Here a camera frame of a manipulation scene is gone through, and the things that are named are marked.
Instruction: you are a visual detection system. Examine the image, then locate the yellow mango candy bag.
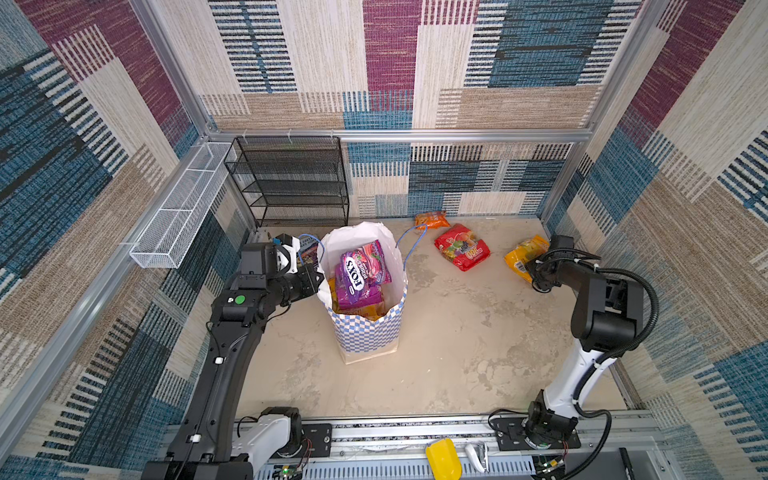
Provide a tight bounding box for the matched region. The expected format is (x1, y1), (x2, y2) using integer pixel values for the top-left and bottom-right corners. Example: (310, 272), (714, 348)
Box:
(504, 235), (549, 283)
(328, 278), (386, 321)

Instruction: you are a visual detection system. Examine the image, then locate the purple grape candy bag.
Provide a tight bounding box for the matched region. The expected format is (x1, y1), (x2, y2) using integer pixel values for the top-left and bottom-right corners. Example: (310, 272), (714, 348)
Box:
(332, 263), (384, 311)

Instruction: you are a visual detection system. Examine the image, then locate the yellow plastic scoop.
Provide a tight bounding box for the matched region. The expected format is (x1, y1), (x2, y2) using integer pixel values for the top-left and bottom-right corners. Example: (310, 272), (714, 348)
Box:
(425, 438), (462, 480)

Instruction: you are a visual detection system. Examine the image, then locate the purple snack packet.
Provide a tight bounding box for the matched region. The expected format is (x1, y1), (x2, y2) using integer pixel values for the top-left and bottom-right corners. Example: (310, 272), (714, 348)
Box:
(340, 240), (392, 287)

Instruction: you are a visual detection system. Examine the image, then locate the red fruit candy bag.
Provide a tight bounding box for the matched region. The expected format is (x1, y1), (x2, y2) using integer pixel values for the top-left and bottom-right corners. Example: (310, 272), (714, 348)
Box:
(434, 224), (491, 272)

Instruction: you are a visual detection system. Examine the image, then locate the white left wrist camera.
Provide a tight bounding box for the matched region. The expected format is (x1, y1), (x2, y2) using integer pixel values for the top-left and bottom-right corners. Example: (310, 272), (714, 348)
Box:
(273, 234), (300, 274)

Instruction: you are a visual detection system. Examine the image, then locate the white wire mesh basket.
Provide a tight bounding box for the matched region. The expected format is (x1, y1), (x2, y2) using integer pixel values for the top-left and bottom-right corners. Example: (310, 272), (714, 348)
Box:
(130, 142), (231, 269)

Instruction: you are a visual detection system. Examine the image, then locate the blue checkered paper bag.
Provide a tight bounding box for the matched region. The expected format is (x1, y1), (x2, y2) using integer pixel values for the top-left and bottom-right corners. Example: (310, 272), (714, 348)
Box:
(317, 222), (410, 365)

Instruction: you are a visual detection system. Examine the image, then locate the white plastic clip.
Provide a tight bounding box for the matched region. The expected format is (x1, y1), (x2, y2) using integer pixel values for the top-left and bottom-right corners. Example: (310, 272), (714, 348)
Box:
(464, 443), (489, 473)

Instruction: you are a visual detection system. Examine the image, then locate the small orange chip packet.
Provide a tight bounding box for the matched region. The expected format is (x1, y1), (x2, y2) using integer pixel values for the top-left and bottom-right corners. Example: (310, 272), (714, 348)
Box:
(414, 211), (451, 230)

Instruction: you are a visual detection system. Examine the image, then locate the black wire shelf rack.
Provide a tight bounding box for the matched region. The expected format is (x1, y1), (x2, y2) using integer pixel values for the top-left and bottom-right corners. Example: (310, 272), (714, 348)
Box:
(224, 136), (350, 227)

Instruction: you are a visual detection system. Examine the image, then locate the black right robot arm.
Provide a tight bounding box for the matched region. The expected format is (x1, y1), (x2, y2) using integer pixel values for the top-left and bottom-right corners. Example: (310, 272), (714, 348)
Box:
(523, 235), (660, 449)

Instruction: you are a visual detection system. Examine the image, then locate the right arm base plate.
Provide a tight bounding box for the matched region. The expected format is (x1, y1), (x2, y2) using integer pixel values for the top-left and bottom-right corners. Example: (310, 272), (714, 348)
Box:
(489, 415), (581, 452)

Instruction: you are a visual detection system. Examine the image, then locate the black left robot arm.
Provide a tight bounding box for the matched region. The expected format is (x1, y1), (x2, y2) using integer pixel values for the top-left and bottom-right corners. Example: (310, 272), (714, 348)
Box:
(142, 234), (324, 479)

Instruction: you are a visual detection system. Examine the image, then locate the blue magazine booklet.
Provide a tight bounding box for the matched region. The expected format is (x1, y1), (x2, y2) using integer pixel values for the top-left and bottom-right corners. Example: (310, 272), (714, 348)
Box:
(299, 234), (323, 264)

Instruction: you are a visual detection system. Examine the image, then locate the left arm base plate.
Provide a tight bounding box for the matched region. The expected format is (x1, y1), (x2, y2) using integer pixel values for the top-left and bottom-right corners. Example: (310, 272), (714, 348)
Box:
(270, 423), (333, 463)

